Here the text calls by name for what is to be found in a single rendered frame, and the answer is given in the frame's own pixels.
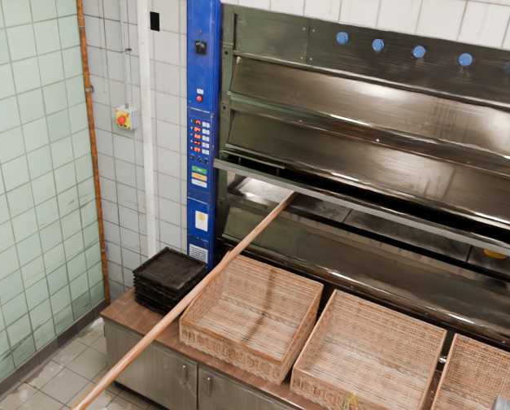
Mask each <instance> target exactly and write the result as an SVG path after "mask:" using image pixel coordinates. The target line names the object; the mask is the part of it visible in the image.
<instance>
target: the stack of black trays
mask: <svg viewBox="0 0 510 410"><path fill-rule="evenodd" d="M207 266H208V263H206V262H203V261H201V260H198V259H196V258H194V257H192V256H189V255H187V254H184V253H182V252H179V251H177V250H174V249H172V248H170V247H168V246H166V247H165V248H164V249H163V250H161V251H159V252H158V253H157V254H155V255H154V256H152V257H151V258H150V259H148V260H147V261H146V262H145V263H143V264H142V265H140V266H139V267H138V268H136V269H134V270H133V276H134V277H135V278H134V279H133V280H134V282H133V283H135V284H134V285H133V286H134V287H136V288H135V289H134V290H135V292H134V294H136V295H135V296H134V297H135V298H136V299H135V300H134V301H136V302H137V303H138V304H140V305H142V306H144V307H146V308H149V309H150V310H152V311H154V312H157V313H158V314H160V315H162V316H166V315H167V314H168V313H169V312H170V311H171V310H172V309H173V308H174V307H175V306H176V305H177V304H178V303H179V302H180V301H181V300H182V299H183V298H184V297H185V296H186V295H187V294H188V293H189V292H190V291H191V290H192V289H193V288H194V287H195V286H196V285H197V284H198V283H199V282H200V281H201V280H202V279H203V278H204V277H205V276H206V275H208V272H207V270H208V268H207ZM189 305H190V304H189ZM189 305H188V306H189ZM188 306H187V307H188ZM187 307H186V308H187ZM186 308H185V309H184V310H183V311H182V312H181V313H180V314H179V315H178V316H177V317H176V318H175V319H174V321H177V320H178V319H179V318H180V316H182V315H183V312H185V310H186Z"/></svg>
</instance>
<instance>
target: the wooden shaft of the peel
mask: <svg viewBox="0 0 510 410"><path fill-rule="evenodd" d="M298 194H299V192H296V191H293V192H292V193H291V194H290V195H289V196H288V197H287V198H286V199H285V200H283V201H282V202H281V203H280V204H279V205H278V206H277V207H276V208H275V209H274V210H273V211H272V212H271V213H270V214H269V215H268V216H267V217H266V218H265V219H264V220H263V221H262V222H261V223H260V224H259V225H258V226H257V227H256V228H255V229H254V230H253V231H252V232H251V233H250V234H249V235H248V236H247V237H246V238H244V239H243V240H242V241H241V242H240V243H239V244H238V245H237V246H236V247H235V248H234V249H233V250H232V251H231V252H230V253H229V254H228V255H227V256H226V257H225V258H224V259H223V260H222V261H221V262H220V263H219V264H218V265H217V266H216V267H215V268H214V269H213V270H212V271H211V272H210V273H209V274H208V275H206V276H205V277H204V278H203V279H202V280H201V281H200V282H199V283H198V284H197V285H196V286H195V287H194V288H193V289H192V290H191V291H190V292H189V293H188V294H187V295H186V296H185V297H184V298H183V299H182V300H181V301H180V302H179V303H178V304H177V305H176V306H175V307H174V308H173V309H172V310H171V311H170V312H169V313H168V314H167V315H166V316H165V317H164V318H163V319H162V320H161V321H160V322H159V323H158V324H157V325H156V326H155V327H154V328H153V329H152V330H151V331H150V332H149V333H148V334H147V335H146V336H145V337H144V338H143V339H142V340H141V341H140V342H139V343H138V344H137V345H136V346H135V347H134V348H133V349H132V350H130V351H129V352H128V353H127V354H126V355H125V356H124V357H123V358H122V359H121V360H120V361H119V362H118V363H117V364H116V365H115V366H114V367H113V368H112V369H111V370H110V371H109V372H108V373H107V374H106V375H105V376H104V377H103V378H102V379H101V380H100V381H99V382H98V383H97V384H96V385H95V386H94V387H92V388H91V389H90V390H89V391H88V392H87V393H86V394H85V395H84V396H83V397H82V398H81V399H80V400H79V401H78V402H77V403H76V404H75V405H74V406H73V407H72V408H71V409H70V410H85V409H86V408H87V407H88V406H89V405H90V404H91V403H92V402H93V401H94V400H95V399H96V398H97V397H98V396H99V395H100V394H101V393H102V392H103V391H104V390H105V389H106V388H107V387H108V386H109V385H110V384H111V383H112V382H113V380H114V379H115V378H116V377H117V376H118V375H119V374H120V373H121V372H122V371H123V370H124V369H125V368H126V367H127V366H128V365H129V364H130V363H131V362H132V361H133V360H134V359H135V358H136V357H137V356H138V355H139V354H140V353H141V352H142V351H143V350H144V349H145V348H146V347H147V346H148V345H149V344H150V343H151V342H152V341H153V340H154V339H155V338H156V337H157V336H158V335H159V334H160V333H161V332H162V331H163V330H164V329H165V328H166V327H167V326H168V325H169V324H170V323H171V322H172V321H173V320H174V319H175V318H176V317H177V316H178V315H179V314H180V313H181V312H182V311H183V310H184V309H185V308H186V307H187V306H188V305H189V304H190V303H191V302H192V301H193V300H194V299H195V298H196V297H197V296H198V295H199V294H200V293H201V292H202V291H203V290H204V289H205V288H206V287H207V286H208V285H209V284H210V283H211V282H212V281H213V280H214V279H215V278H216V277H217V276H218V275H219V274H220V273H221V272H222V271H223V270H224V268H225V267H226V266H227V265H228V264H229V263H230V262H231V261H232V260H233V259H234V258H235V257H236V256H237V255H238V254H239V253H240V252H241V251H242V250H243V249H244V248H245V247H246V246H247V245H248V244H249V243H250V242H251V241H252V240H253V239H254V238H255V237H256V236H257V235H258V234H259V233H260V232H261V231H262V230H263V229H264V228H265V227H266V226H267V225H268V224H269V223H270V222H271V221H272V220H273V219H274V218H275V217H276V216H277V215H278V214H279V213H280V212H281V211H282V210H283V209H284V208H285V207H286V206H287V205H288V204H289V203H290V202H291V201H292V200H293V199H294V198H295V197H296V196H297V195H298Z"/></svg>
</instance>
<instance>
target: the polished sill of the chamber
mask: <svg viewBox="0 0 510 410"><path fill-rule="evenodd" d="M227 199H228V200H231V201H234V202H236V203H240V204H243V205H246V206H249V207H253V208H256V209H259V210H261V211H264V212H268V213H271V212H272V211H273V210H274V209H275V208H276V207H277V206H278V205H279V204H280V203H277V202H274V201H272V200H269V199H266V198H261V197H259V196H256V195H253V194H248V193H246V192H243V191H240V190H236V189H231V190H230V191H229V192H228V193H227ZM278 216H280V217H284V218H286V219H289V220H293V221H296V222H299V223H301V224H304V225H308V226H311V227H313V228H316V229H321V230H324V231H326V232H329V233H333V234H336V235H338V236H341V237H344V238H348V239H350V240H354V241H357V242H361V243H363V244H366V245H369V246H373V247H376V248H378V249H381V250H384V251H389V252H391V253H394V254H396V255H401V256H403V257H406V258H409V259H411V260H415V261H418V262H421V263H424V264H428V265H431V266H434V267H436V268H440V269H443V270H446V271H448V272H451V273H455V274H459V275H461V276H464V277H468V278H471V279H473V280H476V281H480V282H483V283H486V284H488V285H491V286H496V287H499V288H501V289H504V290H508V291H510V276H509V275H507V274H504V273H499V272H496V271H494V270H491V269H488V268H483V267H481V266H478V265H476V264H471V263H468V262H465V261H463V260H458V259H455V258H452V257H450V256H447V255H443V254H439V253H437V252H434V251H430V250H426V249H424V248H421V247H418V246H414V245H411V244H408V243H406V242H401V241H399V240H395V239H393V238H388V237H386V236H382V235H380V234H377V233H373V232H370V231H367V230H364V229H360V228H357V227H355V226H351V225H347V224H344V223H342V222H339V221H336V220H331V219H329V218H326V217H323V216H318V215H316V214H313V213H310V212H306V211H303V210H300V209H298V208H295V207H290V206H286V207H285V208H284V209H283V210H282V211H281V212H280V213H279V214H278Z"/></svg>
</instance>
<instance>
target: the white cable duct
mask: <svg viewBox="0 0 510 410"><path fill-rule="evenodd" d="M137 26H138V44H139V62H140V80H141V98H142V134H143V152H144V170H145V188H146V223H147V241H148V259H150V258H151V257H152V256H154V255H155V254H156V245H155V201H154V178H153V155H152V132H151V110H150V65H149V43H148V20H147V0H137Z"/></svg>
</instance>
